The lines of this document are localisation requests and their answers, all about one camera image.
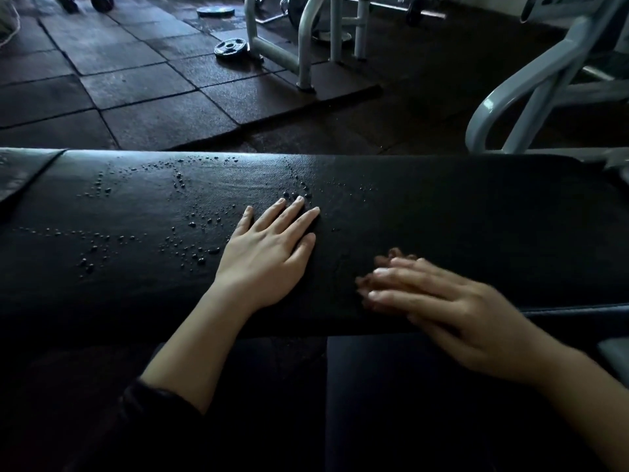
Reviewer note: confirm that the person's left forearm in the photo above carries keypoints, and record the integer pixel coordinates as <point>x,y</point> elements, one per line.
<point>206,339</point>

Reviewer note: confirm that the blue weight plate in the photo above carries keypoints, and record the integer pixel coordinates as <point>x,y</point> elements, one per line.
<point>215,11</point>

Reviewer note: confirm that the person's left hand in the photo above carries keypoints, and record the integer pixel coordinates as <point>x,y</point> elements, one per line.
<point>263,262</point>

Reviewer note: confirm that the person's right forearm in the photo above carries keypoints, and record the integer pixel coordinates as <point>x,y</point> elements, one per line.
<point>594,412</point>

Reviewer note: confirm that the person's left little finger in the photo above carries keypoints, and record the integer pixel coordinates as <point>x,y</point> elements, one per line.
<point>244,221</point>

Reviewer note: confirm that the black caster wheel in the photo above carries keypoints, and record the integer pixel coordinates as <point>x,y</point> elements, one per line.
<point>102,1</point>
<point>67,1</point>

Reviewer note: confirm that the person's left thumb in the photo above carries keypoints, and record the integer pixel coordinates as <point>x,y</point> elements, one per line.
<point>302,251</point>

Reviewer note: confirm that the steel barbell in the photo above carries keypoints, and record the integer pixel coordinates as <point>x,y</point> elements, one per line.
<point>428,14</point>

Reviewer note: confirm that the black bench pad section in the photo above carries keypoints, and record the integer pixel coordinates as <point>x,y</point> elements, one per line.
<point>22,169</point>

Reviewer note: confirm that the person's left middle finger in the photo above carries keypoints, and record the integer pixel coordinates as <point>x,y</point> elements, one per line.
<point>289,213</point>

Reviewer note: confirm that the person's black sleeve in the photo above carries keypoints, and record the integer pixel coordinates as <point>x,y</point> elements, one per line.
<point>157,427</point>

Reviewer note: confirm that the black padded bench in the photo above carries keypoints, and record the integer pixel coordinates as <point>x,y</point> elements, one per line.
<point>442,216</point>

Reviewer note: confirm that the black weight plate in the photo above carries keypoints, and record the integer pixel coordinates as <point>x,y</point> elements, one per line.
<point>231,48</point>

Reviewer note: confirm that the white curved gym machine frame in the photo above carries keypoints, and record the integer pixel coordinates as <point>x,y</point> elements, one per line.
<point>540,68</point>

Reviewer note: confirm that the scatter of water droplets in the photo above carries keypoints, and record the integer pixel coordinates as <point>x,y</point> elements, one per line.
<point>199,260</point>

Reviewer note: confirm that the person's right hand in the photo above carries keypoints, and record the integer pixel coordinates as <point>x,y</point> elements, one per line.
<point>471,324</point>

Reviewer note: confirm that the person's right fingers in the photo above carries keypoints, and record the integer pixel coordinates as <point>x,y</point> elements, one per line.
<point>398,289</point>

